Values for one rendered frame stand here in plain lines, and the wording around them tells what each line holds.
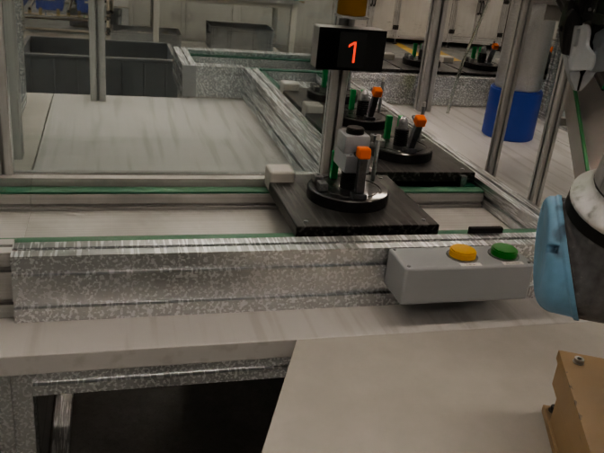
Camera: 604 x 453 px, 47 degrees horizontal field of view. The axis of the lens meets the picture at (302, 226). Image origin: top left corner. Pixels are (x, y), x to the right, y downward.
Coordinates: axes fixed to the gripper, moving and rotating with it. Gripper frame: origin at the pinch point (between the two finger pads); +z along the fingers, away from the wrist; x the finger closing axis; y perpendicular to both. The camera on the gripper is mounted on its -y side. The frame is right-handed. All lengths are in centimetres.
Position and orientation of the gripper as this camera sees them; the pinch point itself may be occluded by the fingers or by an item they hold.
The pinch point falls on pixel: (575, 80)
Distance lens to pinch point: 108.5
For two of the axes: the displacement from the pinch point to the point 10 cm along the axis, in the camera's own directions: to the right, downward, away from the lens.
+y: 2.5, 4.1, -8.8
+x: 9.6, -0.2, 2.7
